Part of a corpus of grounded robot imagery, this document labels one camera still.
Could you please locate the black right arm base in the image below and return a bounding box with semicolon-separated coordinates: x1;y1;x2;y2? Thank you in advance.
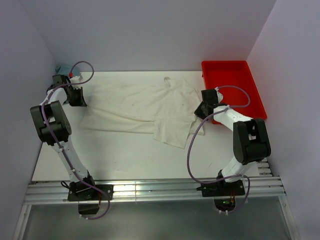
196;180;246;211

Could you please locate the teal folded cloth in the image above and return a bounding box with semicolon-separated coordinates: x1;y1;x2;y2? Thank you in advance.
55;64;81;77

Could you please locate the aluminium rail frame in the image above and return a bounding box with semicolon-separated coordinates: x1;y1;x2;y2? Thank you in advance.
13;159;301;240

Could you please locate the white t shirt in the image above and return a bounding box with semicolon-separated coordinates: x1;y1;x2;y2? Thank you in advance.
80;77;201;149

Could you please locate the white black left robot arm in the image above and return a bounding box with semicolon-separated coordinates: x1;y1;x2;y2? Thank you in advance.
30;74;98;200

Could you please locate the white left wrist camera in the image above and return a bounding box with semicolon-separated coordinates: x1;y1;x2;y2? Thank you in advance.
68;72;85;89

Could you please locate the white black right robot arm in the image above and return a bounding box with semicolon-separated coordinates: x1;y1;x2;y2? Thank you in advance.
187;85;271;195

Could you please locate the red plastic bin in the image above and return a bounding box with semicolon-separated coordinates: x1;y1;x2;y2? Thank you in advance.
201;60;267;120

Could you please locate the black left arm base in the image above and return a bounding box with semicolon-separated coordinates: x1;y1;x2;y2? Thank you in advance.
60;181;114;217

